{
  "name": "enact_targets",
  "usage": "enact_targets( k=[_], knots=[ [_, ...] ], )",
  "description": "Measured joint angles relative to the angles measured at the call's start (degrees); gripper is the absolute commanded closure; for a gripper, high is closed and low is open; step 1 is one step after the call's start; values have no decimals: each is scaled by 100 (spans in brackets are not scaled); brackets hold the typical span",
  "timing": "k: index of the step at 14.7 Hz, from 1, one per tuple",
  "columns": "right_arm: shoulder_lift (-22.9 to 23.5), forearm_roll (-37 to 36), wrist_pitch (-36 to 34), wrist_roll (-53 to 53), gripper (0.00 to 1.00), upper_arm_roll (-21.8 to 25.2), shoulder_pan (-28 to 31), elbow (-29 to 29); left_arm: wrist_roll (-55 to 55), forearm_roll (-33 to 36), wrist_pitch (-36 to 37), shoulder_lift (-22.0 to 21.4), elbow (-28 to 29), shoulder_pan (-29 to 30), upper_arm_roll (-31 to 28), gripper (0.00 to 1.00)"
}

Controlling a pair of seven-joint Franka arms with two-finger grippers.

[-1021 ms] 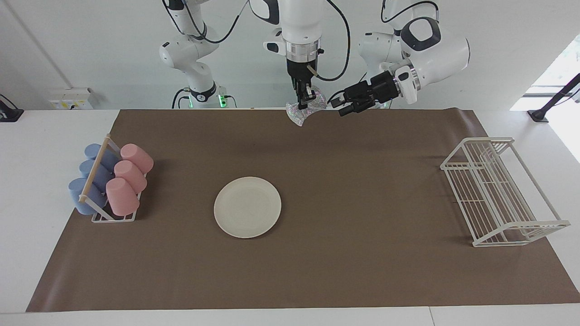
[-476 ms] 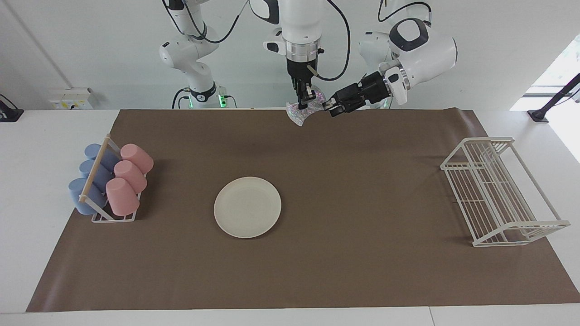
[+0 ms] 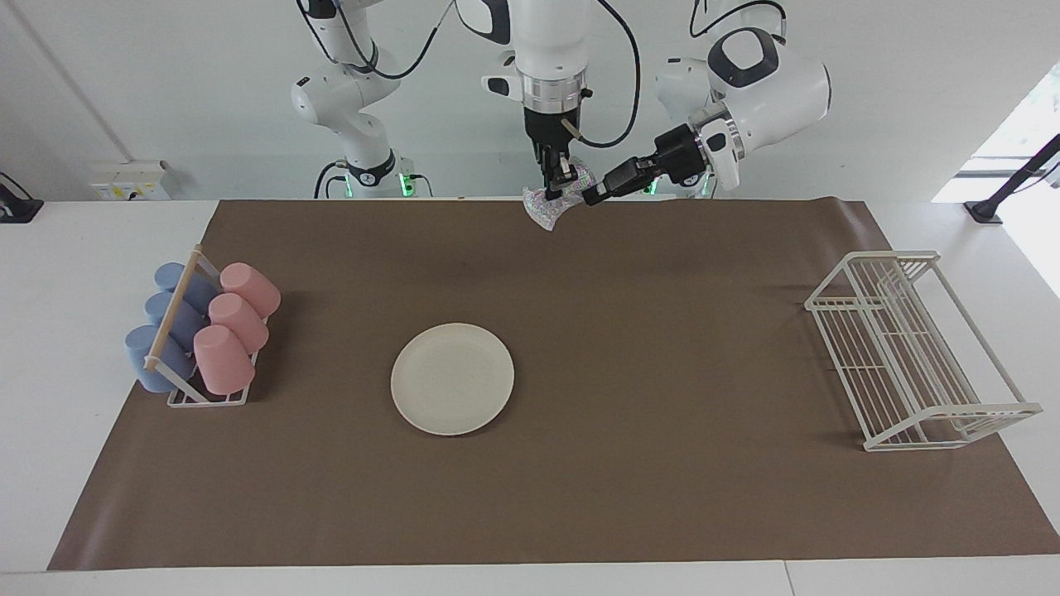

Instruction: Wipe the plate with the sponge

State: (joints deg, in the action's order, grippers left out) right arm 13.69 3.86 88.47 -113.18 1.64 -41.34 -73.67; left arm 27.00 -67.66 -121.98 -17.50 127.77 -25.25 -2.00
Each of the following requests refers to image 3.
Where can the black table clamp mount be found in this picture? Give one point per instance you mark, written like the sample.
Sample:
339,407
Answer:
21,211

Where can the brown table mat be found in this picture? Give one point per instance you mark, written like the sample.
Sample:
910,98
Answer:
662,372

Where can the cream round plate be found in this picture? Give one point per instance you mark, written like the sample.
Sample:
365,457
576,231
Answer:
451,381

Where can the white wall outlet box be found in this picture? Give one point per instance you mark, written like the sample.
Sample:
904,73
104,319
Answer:
128,186

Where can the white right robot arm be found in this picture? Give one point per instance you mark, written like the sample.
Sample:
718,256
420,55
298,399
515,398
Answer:
551,41

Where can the blue plastic cup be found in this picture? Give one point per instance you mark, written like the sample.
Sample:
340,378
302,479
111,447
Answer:
170,275
161,310
149,364

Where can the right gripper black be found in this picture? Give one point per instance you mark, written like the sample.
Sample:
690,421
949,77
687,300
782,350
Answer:
551,128

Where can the pink plastic cup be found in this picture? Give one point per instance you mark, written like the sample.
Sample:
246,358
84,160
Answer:
240,321
222,364
252,285

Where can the silver mesh sponge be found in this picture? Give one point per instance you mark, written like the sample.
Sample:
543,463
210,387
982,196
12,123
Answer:
542,211

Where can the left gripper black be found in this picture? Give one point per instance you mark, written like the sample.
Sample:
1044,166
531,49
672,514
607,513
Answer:
683,156

